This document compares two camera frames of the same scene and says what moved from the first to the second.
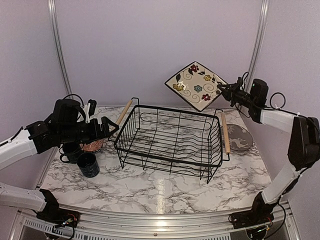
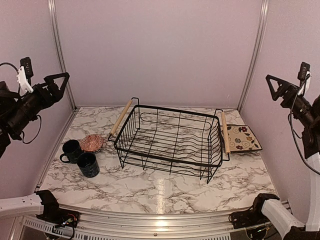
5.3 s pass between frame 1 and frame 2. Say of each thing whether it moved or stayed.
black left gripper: moved
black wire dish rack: stayed
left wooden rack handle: stayed
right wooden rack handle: stayed
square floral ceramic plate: moved
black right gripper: moved
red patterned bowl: stayed
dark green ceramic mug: stayed
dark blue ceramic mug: stayed
